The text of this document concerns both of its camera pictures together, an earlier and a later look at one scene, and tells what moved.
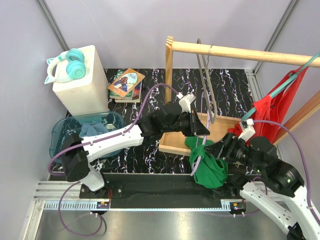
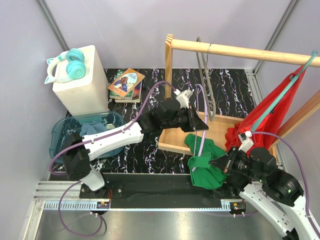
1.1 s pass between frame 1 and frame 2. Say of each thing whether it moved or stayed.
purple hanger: moved
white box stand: stayed
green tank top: stayed
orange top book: stayed
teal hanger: moved
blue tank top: stayed
